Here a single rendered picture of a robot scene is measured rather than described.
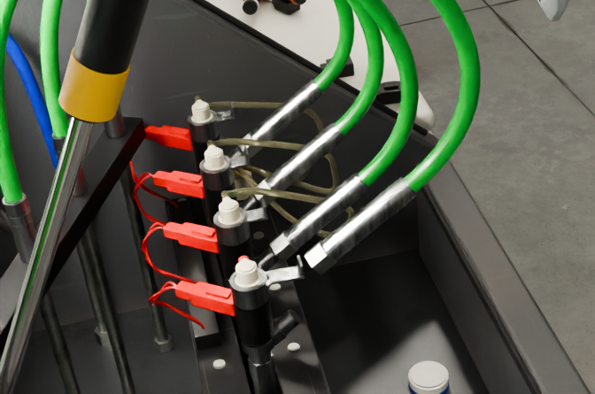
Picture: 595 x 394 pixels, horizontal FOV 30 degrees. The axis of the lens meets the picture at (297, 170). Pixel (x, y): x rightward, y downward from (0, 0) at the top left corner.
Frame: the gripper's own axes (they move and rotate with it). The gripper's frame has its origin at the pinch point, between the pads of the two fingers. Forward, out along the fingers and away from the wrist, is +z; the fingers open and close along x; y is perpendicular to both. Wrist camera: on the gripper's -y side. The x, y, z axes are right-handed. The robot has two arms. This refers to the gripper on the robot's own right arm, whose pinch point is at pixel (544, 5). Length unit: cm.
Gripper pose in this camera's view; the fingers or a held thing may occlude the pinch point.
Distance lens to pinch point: 93.3
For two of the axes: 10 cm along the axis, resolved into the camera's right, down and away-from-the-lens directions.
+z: 0.8, 8.3, 5.6
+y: 9.7, -1.9, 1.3
